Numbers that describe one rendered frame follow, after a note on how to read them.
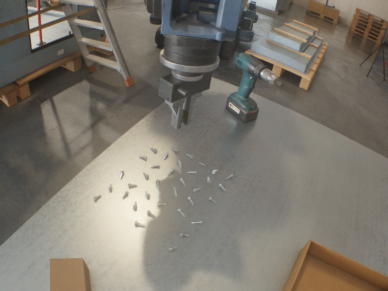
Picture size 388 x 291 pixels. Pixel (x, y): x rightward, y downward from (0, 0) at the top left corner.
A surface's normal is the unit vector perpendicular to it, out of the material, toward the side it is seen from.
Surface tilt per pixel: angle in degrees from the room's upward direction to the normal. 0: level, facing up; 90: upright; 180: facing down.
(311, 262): 0
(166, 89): 90
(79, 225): 0
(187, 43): 90
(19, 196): 0
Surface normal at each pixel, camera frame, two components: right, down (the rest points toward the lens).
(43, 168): 0.13, -0.75
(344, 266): -0.52, 0.51
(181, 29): 0.09, -0.24
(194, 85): 0.69, 0.54
